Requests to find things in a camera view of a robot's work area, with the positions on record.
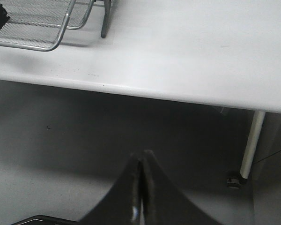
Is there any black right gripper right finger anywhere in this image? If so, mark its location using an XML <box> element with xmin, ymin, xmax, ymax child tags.
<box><xmin>140</xmin><ymin>150</ymin><xmax>220</xmax><ymax>225</ymax></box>

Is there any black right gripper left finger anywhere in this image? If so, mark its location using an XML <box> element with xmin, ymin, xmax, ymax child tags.
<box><xmin>78</xmin><ymin>154</ymin><xmax>141</xmax><ymax>225</ymax></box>

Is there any mesh tray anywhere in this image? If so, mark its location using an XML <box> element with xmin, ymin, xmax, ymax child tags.
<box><xmin>0</xmin><ymin>0</ymin><xmax>75</xmax><ymax>52</ymax></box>
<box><xmin>67</xmin><ymin>0</ymin><xmax>95</xmax><ymax>30</ymax></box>

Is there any black table foot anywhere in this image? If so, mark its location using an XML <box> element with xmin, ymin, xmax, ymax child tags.
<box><xmin>226</xmin><ymin>171</ymin><xmax>247</xmax><ymax>189</ymax></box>

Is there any white table leg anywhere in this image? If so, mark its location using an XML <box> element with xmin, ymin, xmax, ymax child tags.
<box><xmin>239</xmin><ymin>111</ymin><xmax>266</xmax><ymax>180</ymax></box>

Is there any grey metal rack frame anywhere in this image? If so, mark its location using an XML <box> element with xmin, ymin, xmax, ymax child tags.
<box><xmin>101</xmin><ymin>0</ymin><xmax>111</xmax><ymax>38</ymax></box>

